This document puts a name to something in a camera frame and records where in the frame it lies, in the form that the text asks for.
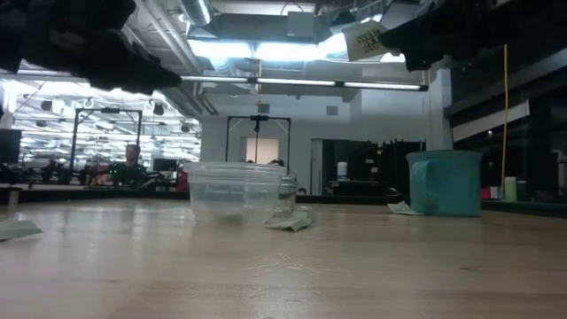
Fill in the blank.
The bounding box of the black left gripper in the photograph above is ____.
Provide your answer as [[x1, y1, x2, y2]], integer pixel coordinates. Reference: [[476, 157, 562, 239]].
[[0, 0, 183, 95]]

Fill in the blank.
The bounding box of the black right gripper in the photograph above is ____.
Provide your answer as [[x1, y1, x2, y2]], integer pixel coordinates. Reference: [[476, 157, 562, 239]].
[[379, 0, 567, 72]]

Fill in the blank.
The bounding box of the green sachet packet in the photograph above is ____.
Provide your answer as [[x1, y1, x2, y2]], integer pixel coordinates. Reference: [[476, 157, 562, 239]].
[[264, 207, 316, 232], [386, 199, 425, 217], [0, 219, 44, 243], [342, 19, 392, 63]]

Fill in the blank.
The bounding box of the person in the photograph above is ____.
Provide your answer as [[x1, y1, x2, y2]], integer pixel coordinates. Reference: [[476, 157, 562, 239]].
[[100, 144, 150, 187]]

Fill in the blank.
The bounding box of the long ceiling strip light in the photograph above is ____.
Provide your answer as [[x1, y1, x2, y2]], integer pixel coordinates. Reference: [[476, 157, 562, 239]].
[[180, 74, 430, 92]]

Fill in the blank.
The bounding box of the black monitor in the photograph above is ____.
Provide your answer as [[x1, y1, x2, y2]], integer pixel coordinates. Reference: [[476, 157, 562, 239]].
[[0, 128, 22, 165]]

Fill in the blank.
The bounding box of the clear plastic cup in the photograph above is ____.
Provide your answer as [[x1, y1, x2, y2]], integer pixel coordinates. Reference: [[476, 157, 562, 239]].
[[183, 160, 288, 225]]

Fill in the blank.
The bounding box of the pale green cup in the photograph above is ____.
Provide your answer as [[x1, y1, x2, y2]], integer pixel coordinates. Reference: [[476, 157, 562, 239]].
[[503, 175, 518, 201]]

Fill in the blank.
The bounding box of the black background station frame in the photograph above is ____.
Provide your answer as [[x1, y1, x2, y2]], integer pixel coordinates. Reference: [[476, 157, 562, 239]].
[[69, 107, 144, 178]]

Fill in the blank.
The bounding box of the yellow cable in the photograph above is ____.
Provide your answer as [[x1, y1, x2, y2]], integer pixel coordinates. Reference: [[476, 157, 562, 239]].
[[499, 43, 510, 198]]

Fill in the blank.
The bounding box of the black aluminium table frame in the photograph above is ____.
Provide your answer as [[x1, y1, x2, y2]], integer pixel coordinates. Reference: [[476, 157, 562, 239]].
[[0, 184, 567, 219]]

